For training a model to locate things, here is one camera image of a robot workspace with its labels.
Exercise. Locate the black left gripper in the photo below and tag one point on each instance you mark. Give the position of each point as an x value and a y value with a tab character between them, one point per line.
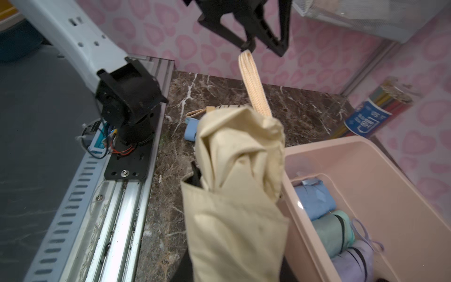
247	13

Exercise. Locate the light blue umbrella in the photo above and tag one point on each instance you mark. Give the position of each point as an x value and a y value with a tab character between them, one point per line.
315	198

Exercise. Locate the pink plastic storage box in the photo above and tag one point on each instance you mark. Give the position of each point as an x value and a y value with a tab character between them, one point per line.
367	186

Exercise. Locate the beige umbrella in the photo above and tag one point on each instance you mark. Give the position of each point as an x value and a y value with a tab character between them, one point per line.
235	231

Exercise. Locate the mint green umbrella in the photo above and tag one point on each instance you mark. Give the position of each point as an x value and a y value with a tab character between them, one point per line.
335	232

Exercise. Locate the lavender umbrella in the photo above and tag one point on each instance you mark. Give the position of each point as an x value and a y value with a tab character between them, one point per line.
355	264

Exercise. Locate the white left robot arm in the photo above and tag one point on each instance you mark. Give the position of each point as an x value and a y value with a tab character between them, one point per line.
126	90

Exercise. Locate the colored pencil tube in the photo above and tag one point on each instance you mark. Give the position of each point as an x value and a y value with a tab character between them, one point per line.
388	100

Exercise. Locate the white mesh side basket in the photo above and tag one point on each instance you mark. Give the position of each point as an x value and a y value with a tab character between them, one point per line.
395	20

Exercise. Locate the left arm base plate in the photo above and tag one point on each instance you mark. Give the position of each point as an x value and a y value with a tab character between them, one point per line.
135	163

